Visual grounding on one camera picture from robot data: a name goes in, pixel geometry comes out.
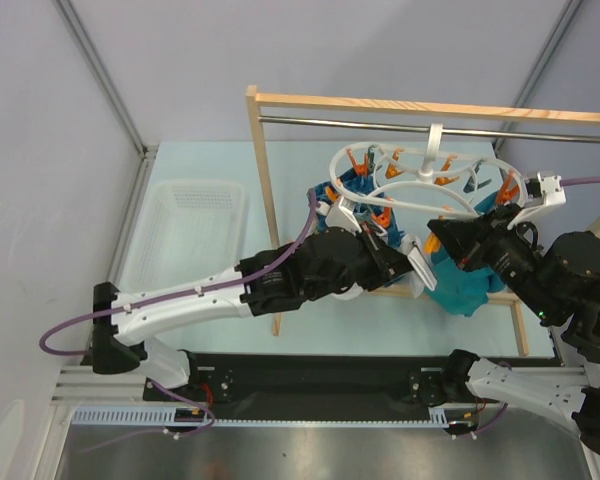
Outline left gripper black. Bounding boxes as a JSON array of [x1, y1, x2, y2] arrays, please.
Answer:
[[304, 223, 419, 303]]

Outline white sock plain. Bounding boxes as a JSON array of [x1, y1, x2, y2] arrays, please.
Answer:
[[399, 234, 438, 298]]

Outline white round clip hanger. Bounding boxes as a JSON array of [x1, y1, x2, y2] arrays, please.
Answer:
[[329, 123, 528, 219]]

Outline white sock black stripes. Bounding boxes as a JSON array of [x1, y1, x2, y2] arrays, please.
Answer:
[[332, 283, 365, 301]]

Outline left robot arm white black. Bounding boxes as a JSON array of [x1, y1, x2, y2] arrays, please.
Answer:
[[91, 226, 416, 400]]

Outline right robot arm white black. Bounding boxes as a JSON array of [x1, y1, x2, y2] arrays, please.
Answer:
[[428, 205, 600, 455]]

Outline teal plain cloth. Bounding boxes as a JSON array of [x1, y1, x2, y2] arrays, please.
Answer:
[[422, 192, 506, 317]]

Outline blue patterned cloth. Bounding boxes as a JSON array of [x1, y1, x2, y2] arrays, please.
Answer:
[[314, 168, 405, 249]]

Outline white plastic basket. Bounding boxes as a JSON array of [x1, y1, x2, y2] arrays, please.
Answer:
[[118, 179, 248, 293]]

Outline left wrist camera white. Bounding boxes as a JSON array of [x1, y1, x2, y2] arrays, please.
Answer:
[[325, 196, 360, 234]]

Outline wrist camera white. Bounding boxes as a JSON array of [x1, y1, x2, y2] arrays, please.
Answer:
[[507, 171, 566, 230], [325, 196, 360, 234]]

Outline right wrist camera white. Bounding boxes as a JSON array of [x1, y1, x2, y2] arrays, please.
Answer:
[[507, 171, 566, 230]]

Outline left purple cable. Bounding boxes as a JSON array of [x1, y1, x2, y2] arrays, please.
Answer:
[[38, 188, 321, 357]]

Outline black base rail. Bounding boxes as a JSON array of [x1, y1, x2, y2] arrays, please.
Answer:
[[144, 352, 481, 421]]

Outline wooden rack frame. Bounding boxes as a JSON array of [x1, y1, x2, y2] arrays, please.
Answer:
[[245, 84, 600, 357]]

